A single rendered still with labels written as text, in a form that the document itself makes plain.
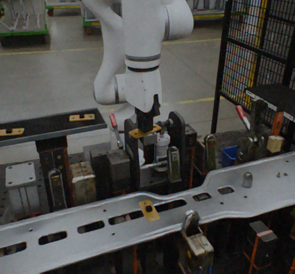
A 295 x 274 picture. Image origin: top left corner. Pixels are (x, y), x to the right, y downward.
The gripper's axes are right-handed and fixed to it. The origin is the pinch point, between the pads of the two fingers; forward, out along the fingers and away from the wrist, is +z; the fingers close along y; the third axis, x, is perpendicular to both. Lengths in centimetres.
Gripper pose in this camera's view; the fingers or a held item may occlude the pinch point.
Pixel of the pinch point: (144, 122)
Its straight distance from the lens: 82.9
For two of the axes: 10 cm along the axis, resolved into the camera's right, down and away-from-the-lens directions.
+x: 8.2, -2.9, 4.9
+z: 0.2, 8.7, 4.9
